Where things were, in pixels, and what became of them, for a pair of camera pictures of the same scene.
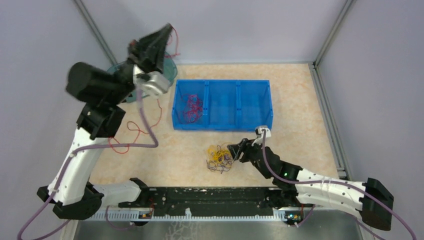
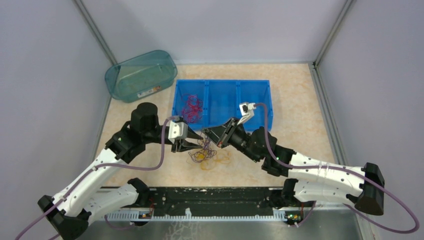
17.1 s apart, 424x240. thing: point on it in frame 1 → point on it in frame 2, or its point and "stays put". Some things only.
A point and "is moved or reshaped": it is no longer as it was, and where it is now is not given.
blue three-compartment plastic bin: (224, 105) stays put
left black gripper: (148, 51) → (184, 145)
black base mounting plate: (207, 201) stays put
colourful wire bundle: (219, 158) is moved or reshaped
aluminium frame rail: (206, 198) stays put
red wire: (193, 111) stays put
